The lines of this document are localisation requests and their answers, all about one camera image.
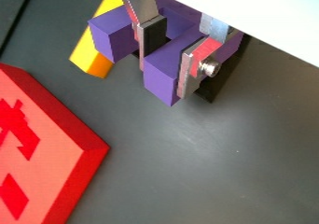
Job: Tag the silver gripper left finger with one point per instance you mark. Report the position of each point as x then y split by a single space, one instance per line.
148 24

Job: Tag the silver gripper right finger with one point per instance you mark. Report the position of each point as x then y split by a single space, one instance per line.
203 58

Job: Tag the purple U-shaped block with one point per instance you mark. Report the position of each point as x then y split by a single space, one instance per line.
161 64

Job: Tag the red board with slots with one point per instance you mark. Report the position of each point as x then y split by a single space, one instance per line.
49 152

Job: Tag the yellow long block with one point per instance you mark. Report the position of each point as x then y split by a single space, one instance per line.
87 56

